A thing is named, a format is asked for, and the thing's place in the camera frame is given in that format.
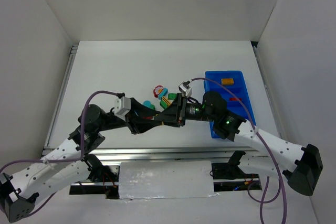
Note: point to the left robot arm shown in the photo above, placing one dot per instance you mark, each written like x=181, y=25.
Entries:
x=72, y=161

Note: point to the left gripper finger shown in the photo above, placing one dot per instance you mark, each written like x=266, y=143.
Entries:
x=141, y=111
x=144, y=127

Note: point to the red flower lego piece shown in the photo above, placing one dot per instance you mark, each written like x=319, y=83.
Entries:
x=157, y=90

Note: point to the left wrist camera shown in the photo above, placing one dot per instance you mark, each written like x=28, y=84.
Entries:
x=122, y=107

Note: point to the white foil cover plate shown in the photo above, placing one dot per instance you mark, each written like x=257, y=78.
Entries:
x=166, y=180

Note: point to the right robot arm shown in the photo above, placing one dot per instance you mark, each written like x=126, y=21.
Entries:
x=300, y=165

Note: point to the yellow striped lego brick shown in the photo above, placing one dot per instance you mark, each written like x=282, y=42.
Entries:
x=166, y=101

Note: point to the orange lego brick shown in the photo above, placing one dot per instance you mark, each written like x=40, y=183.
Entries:
x=227, y=81

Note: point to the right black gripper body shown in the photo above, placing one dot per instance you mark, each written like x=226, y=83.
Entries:
x=180, y=109

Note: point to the blue compartment tray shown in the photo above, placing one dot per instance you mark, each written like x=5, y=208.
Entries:
x=239, y=89

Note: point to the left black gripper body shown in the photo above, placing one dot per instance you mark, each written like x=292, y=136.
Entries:
x=132, y=118

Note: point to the green curved lego brick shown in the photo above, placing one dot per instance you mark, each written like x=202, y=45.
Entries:
x=164, y=105

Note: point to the light blue long lego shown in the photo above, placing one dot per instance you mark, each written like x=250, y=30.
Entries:
x=162, y=93

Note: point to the green square lego brick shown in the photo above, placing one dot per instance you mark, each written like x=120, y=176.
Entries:
x=171, y=96

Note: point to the aluminium frame rail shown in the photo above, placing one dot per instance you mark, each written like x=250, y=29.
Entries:
x=165, y=154

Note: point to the small red lego brick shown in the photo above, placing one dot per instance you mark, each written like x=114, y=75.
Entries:
x=235, y=99

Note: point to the light blue oval lego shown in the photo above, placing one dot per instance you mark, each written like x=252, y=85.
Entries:
x=147, y=103

